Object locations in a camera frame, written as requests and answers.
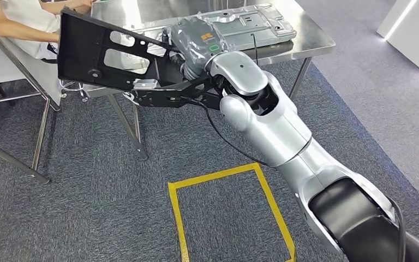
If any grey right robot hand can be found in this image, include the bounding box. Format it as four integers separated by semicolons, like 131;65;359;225
163;17;228;71

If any black plastic panel part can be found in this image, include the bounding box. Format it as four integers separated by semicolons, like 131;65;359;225
57;9;196;91

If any stainless steel workbench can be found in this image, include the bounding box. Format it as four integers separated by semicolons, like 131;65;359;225
83;0;337;162

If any grey stamped metal plate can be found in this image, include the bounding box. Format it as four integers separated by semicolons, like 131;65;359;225
133;3;298;51

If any grey table with steel legs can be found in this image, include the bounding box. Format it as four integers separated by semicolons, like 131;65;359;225
0;23;62;185

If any person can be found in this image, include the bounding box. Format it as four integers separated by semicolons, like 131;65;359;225
0;0;94;61

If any white display plinth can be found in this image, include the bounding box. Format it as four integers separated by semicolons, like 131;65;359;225
376;0;419;86

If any thin black cable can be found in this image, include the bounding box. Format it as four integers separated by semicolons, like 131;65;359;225
250;33;260;67

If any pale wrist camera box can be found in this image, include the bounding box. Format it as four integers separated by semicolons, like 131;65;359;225
133;79;159;90

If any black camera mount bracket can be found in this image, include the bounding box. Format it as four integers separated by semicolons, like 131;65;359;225
124;78;225;110

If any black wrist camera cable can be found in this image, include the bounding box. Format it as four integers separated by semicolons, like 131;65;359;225
180;96;268;167

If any chrome stool footrest ring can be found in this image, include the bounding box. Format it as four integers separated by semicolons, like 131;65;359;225
58;79;89;102

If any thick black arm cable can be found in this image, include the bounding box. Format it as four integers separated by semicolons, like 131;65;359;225
386;196;407;262

